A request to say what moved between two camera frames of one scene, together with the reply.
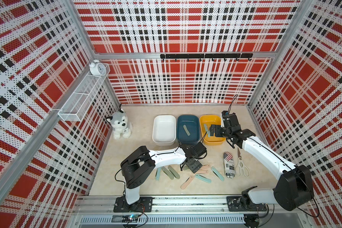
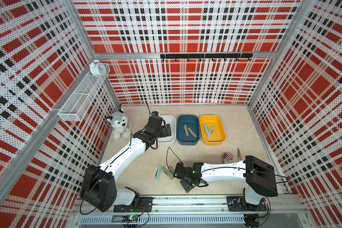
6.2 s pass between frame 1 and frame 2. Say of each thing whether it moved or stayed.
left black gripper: moved
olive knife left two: stayed
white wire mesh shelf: stayed
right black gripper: moved
